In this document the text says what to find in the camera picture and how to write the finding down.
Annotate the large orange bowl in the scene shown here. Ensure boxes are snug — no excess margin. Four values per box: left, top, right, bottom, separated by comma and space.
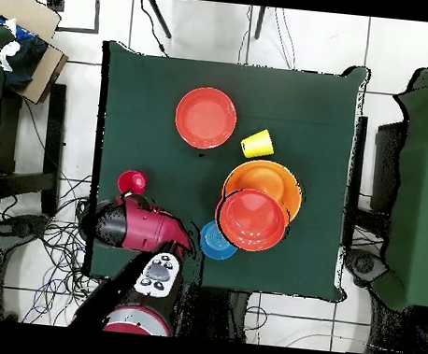
219, 156, 307, 232

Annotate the yellow cup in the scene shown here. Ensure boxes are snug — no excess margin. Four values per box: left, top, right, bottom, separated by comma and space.
238, 126, 278, 162

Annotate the wide red-orange bowl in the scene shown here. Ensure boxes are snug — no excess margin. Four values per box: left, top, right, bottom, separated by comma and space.
172, 84, 241, 152
211, 185, 292, 255

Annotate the red cup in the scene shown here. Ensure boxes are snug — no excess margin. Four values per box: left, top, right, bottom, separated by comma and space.
116, 168, 150, 199

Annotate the small blue bowl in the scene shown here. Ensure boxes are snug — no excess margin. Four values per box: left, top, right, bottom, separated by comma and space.
197, 218, 240, 262

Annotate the dark green tablecloth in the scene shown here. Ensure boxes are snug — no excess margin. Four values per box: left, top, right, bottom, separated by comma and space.
79, 38, 372, 305

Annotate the black tripod leg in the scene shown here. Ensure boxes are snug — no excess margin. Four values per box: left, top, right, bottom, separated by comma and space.
253, 6, 267, 41
142, 0, 177, 39

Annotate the black chair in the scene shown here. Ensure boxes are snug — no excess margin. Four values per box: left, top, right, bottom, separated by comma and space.
367, 119, 408, 215

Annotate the blue and white cloth bundle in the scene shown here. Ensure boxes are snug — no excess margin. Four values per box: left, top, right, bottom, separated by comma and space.
0, 13, 51, 92

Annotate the cardboard box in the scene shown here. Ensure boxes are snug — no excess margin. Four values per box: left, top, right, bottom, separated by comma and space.
0, 0, 75, 108

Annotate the black floor cable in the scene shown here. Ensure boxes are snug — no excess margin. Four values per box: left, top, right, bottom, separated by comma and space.
134, 0, 175, 57

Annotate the tangle of floor cables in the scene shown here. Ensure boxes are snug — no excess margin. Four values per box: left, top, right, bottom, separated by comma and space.
0, 165, 121, 332

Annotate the black metal frame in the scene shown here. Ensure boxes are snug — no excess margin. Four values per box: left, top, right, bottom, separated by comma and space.
42, 0, 104, 36

